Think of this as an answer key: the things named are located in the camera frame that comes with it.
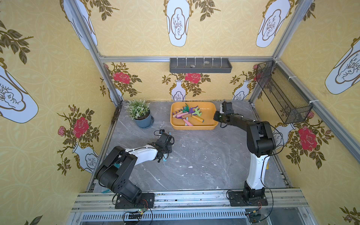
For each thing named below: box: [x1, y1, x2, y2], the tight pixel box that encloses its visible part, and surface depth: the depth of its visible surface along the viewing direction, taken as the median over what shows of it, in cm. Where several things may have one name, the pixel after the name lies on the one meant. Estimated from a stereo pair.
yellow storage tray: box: [170, 101, 219, 131], surface depth 109 cm
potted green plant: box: [124, 99, 155, 129], surface depth 96 cm
